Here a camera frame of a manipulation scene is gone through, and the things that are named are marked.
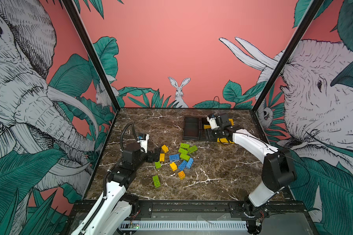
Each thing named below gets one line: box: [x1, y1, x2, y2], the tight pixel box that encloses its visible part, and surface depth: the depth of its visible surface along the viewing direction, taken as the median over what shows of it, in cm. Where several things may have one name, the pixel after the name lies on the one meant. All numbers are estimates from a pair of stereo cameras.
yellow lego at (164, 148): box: [161, 144, 170, 154], surface depth 97 cm
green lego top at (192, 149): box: [187, 144, 199, 154], surface depth 97 cm
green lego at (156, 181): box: [152, 174, 162, 189], surface depth 84 cm
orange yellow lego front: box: [177, 170, 186, 181], surface depth 85 cm
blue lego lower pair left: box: [177, 160, 188, 171], surface depth 91 cm
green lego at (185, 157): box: [179, 152, 191, 163], surface depth 95 cm
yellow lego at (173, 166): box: [169, 162, 178, 172], surface depth 90 cm
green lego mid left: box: [154, 160, 162, 169], surface depth 92 cm
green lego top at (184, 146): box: [179, 142, 190, 149], surface depth 100 cm
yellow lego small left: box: [159, 153, 166, 163], surface depth 92 cm
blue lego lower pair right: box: [185, 157, 194, 169], surface depth 90 cm
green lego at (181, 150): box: [177, 147, 189, 155], surface depth 97 cm
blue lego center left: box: [168, 153, 180, 162], surface depth 95 cm
